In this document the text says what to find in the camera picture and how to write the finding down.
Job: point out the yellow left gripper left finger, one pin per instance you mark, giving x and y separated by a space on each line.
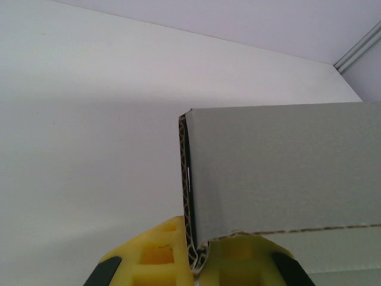
160 262

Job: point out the aluminium frame post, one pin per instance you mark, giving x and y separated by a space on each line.
357 49

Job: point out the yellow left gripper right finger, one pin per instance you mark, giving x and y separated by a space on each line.
244 262

